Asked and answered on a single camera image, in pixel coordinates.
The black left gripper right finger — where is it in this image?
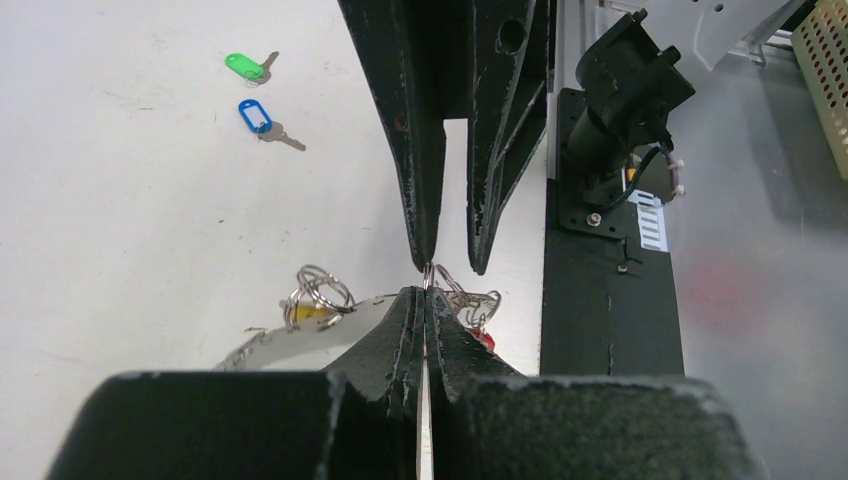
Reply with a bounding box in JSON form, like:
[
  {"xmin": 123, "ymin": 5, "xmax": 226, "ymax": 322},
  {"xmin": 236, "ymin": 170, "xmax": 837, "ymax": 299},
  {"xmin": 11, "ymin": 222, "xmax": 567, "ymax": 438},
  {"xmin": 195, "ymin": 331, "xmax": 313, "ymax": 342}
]
[{"xmin": 425, "ymin": 287, "xmax": 759, "ymax": 479}]

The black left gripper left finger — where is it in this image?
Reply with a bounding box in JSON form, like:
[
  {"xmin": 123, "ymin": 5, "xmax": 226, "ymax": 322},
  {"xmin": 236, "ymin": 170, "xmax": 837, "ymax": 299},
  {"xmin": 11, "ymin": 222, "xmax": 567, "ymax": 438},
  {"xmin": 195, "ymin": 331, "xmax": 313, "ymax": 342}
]
[{"xmin": 48, "ymin": 287, "xmax": 423, "ymax": 479}]

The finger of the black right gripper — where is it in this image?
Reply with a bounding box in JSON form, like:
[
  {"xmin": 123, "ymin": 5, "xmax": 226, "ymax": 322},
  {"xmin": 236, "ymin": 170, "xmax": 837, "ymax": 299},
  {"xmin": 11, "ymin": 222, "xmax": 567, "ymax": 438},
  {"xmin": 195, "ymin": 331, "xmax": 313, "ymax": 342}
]
[
  {"xmin": 339, "ymin": 1, "xmax": 446, "ymax": 271},
  {"xmin": 467, "ymin": 1, "xmax": 551, "ymax": 275}
]

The grey perforated key organizer plate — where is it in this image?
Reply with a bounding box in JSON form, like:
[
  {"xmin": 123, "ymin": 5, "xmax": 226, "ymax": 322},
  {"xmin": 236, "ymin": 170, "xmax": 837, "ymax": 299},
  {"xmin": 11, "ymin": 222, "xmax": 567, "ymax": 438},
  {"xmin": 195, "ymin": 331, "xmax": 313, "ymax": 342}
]
[{"xmin": 213, "ymin": 294, "xmax": 396, "ymax": 371}]

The silver split keyring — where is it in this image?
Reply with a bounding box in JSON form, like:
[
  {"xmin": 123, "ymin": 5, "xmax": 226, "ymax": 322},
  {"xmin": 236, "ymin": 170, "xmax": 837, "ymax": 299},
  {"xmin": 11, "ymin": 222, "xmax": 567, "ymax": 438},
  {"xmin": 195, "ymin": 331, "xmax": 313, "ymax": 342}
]
[{"xmin": 422, "ymin": 262, "xmax": 438, "ymax": 290}]

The red tagged key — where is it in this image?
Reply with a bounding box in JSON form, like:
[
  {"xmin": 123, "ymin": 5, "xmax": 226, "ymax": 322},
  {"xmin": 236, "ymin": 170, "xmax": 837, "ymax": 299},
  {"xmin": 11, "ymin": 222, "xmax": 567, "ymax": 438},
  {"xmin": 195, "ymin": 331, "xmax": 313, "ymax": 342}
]
[{"xmin": 468, "ymin": 329, "xmax": 496, "ymax": 352}]

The yellow tagged key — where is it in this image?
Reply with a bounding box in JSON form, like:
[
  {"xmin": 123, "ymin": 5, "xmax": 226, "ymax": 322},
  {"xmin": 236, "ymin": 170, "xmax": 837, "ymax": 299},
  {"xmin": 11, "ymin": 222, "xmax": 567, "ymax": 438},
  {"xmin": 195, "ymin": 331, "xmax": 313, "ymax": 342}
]
[{"xmin": 280, "ymin": 301, "xmax": 336, "ymax": 325}]

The loose green tagged key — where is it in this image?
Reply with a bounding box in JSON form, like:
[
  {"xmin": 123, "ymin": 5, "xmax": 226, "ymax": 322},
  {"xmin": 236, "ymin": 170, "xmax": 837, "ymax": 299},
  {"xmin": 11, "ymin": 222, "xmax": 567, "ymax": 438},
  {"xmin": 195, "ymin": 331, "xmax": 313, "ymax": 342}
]
[{"xmin": 224, "ymin": 51, "xmax": 279, "ymax": 87}]

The blue tagged key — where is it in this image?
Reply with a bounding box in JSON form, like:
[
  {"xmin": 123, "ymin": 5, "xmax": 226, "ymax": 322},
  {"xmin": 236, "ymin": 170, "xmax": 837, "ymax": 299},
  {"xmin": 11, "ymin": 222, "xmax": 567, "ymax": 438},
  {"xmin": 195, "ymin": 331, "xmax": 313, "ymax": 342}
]
[{"xmin": 237, "ymin": 99, "xmax": 307, "ymax": 152}]

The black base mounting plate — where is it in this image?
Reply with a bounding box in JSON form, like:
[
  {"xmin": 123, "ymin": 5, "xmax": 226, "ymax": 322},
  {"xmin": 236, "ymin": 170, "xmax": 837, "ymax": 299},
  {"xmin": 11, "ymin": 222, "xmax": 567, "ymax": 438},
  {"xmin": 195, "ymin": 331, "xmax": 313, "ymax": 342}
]
[{"xmin": 539, "ymin": 86, "xmax": 686, "ymax": 379}]

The right white cable duct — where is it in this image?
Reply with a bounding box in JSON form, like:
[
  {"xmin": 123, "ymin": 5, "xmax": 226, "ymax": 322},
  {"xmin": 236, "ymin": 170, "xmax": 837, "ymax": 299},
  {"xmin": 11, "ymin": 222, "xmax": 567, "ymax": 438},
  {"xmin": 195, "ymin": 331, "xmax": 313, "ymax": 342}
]
[{"xmin": 628, "ymin": 190, "xmax": 670, "ymax": 253}]

